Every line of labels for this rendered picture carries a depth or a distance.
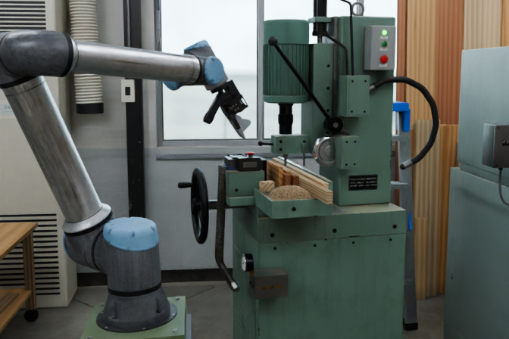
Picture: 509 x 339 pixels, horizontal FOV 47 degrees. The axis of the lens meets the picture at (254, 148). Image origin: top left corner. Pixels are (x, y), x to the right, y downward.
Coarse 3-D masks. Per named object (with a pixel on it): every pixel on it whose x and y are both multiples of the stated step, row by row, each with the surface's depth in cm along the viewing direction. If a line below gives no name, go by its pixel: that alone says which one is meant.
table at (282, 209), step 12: (264, 192) 202; (228, 204) 209; (240, 204) 208; (252, 204) 209; (264, 204) 197; (276, 204) 189; (288, 204) 190; (300, 204) 191; (312, 204) 192; (324, 204) 193; (276, 216) 190; (288, 216) 191; (300, 216) 192
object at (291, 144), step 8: (272, 136) 227; (280, 136) 223; (288, 136) 224; (296, 136) 225; (304, 136) 226; (280, 144) 224; (288, 144) 224; (296, 144) 225; (272, 152) 228; (280, 152) 224; (288, 152) 225; (296, 152) 226
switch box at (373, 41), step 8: (368, 32) 215; (376, 32) 213; (392, 32) 215; (368, 40) 215; (376, 40) 213; (392, 40) 215; (368, 48) 215; (376, 48) 214; (392, 48) 215; (368, 56) 216; (376, 56) 214; (392, 56) 216; (368, 64) 216; (376, 64) 215; (392, 64) 216
